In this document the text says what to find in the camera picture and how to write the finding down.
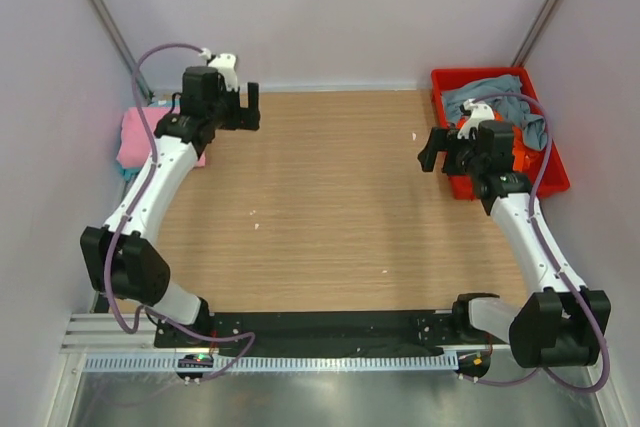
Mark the pink t shirt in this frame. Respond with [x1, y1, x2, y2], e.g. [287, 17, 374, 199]
[115, 105, 207, 171]

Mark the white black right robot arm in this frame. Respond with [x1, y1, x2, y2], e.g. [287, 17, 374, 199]
[418, 120, 611, 368]

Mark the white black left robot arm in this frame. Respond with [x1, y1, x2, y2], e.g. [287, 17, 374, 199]
[80, 54, 260, 341]

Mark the orange t shirt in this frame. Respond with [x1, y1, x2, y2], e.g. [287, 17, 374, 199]
[452, 111, 539, 173]

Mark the grey-teal t shirt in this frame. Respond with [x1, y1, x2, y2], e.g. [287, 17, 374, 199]
[441, 74, 548, 152]

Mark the red plastic bin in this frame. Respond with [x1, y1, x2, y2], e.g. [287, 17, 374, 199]
[430, 65, 572, 201]

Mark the folded turquoise t shirt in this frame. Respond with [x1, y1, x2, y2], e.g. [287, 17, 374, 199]
[116, 100, 171, 180]

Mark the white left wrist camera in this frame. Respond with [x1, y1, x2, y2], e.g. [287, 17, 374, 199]
[199, 48, 239, 92]

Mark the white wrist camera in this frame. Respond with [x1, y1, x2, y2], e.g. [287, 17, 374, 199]
[199, 48, 239, 92]
[457, 99, 495, 140]

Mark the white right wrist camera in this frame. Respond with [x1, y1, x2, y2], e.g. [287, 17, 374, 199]
[457, 99, 495, 140]

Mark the aluminium corner post left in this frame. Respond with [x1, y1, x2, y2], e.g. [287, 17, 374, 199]
[87, 0, 136, 74]

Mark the aluminium corner post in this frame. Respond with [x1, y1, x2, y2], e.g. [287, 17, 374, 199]
[511, 0, 563, 67]
[87, 0, 136, 74]

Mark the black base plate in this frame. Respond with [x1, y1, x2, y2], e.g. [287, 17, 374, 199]
[152, 310, 512, 358]

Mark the aluminium corner post right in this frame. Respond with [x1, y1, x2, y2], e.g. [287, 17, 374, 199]
[511, 0, 563, 67]

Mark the slotted cable duct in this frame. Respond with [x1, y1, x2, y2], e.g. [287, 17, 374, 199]
[83, 351, 459, 374]

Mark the aluminium front rail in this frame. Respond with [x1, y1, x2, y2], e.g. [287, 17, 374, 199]
[63, 314, 492, 356]

